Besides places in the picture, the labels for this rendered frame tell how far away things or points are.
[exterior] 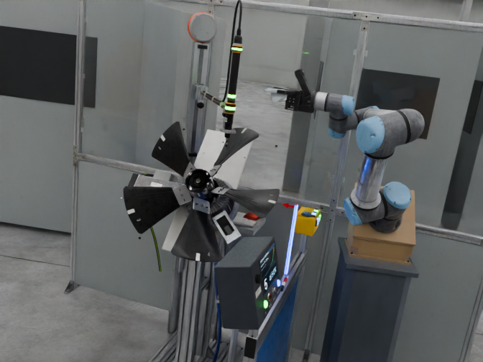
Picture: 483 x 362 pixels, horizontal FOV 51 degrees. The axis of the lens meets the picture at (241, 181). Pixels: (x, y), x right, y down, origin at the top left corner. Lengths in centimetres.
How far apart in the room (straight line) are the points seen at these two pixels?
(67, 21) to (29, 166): 126
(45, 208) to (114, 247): 130
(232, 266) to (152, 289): 211
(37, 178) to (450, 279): 332
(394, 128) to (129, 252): 221
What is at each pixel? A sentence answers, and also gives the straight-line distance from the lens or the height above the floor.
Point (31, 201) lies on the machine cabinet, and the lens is 471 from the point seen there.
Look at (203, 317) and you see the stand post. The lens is 292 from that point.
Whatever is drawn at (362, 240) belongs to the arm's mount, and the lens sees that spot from 223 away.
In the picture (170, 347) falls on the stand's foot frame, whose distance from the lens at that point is 310.
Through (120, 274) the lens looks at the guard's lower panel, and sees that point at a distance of 357.
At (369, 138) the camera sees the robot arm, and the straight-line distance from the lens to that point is 172.
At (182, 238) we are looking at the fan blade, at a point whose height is 101.
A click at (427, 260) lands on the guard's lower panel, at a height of 81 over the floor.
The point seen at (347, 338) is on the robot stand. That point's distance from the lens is 235.
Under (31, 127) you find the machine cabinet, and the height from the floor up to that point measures 94.
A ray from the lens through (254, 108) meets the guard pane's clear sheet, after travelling 290.
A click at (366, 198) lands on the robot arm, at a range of 197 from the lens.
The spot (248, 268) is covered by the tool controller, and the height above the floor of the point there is 125.
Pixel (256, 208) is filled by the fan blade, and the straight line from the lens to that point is 213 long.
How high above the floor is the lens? 184
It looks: 16 degrees down
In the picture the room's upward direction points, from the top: 7 degrees clockwise
